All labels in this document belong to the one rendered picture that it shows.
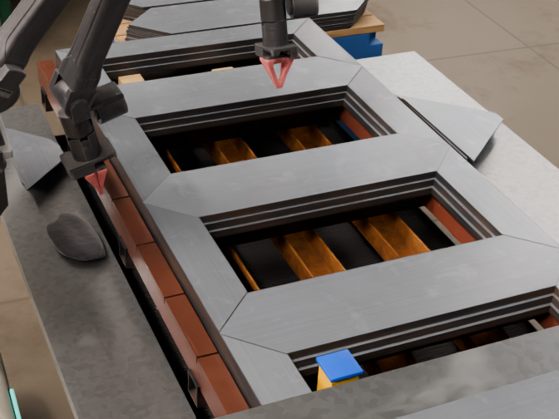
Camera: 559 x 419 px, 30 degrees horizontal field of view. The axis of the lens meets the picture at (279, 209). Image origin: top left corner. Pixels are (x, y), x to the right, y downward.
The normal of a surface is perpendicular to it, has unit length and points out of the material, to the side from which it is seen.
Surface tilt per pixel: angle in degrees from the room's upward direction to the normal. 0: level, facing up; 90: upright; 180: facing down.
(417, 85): 0
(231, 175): 0
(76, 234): 8
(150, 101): 0
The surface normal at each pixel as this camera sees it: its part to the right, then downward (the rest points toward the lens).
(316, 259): 0.05, -0.83
